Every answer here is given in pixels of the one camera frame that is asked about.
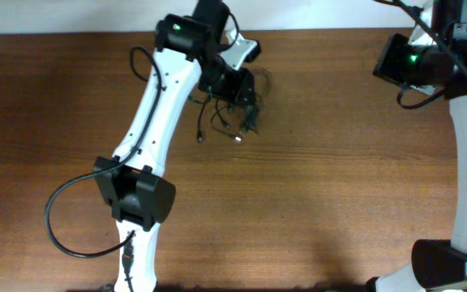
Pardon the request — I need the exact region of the black thin cable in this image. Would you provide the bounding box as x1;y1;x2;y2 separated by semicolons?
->
195;67;273;144

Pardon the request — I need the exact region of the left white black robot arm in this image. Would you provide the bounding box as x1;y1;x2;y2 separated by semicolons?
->
94;1;261;291

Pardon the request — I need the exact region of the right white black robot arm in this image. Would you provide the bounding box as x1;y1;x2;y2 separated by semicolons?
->
363;0;467;291

